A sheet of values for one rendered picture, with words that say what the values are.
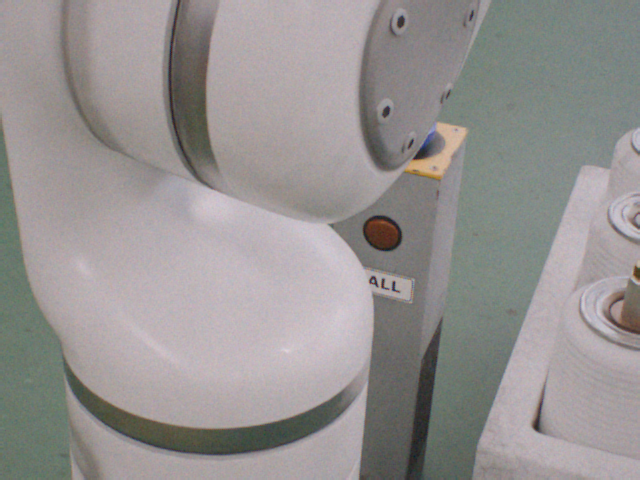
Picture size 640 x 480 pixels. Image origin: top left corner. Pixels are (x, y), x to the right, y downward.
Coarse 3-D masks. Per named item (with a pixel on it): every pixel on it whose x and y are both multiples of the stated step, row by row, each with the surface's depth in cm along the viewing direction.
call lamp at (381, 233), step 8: (368, 224) 82; (376, 224) 81; (384, 224) 81; (392, 224) 81; (368, 232) 82; (376, 232) 82; (384, 232) 82; (392, 232) 81; (376, 240) 82; (384, 240) 82; (392, 240) 82
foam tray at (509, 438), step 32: (576, 192) 104; (576, 224) 100; (576, 256) 96; (544, 288) 92; (576, 288) 95; (544, 320) 89; (544, 352) 85; (512, 384) 82; (544, 384) 84; (512, 416) 80; (480, 448) 78; (512, 448) 77; (544, 448) 77; (576, 448) 77
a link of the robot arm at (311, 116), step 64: (192, 0) 26; (256, 0) 26; (320, 0) 26; (384, 0) 26; (448, 0) 28; (192, 64) 26; (256, 64) 26; (320, 64) 26; (384, 64) 27; (448, 64) 30; (192, 128) 27; (256, 128) 26; (320, 128) 26; (384, 128) 28; (256, 192) 28; (320, 192) 28
